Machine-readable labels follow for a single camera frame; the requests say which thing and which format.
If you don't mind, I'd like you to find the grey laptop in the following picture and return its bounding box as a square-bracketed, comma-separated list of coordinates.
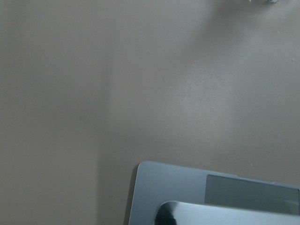
[128, 161, 300, 225]

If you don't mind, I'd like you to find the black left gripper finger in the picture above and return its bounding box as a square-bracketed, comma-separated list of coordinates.
[154, 203, 176, 225]

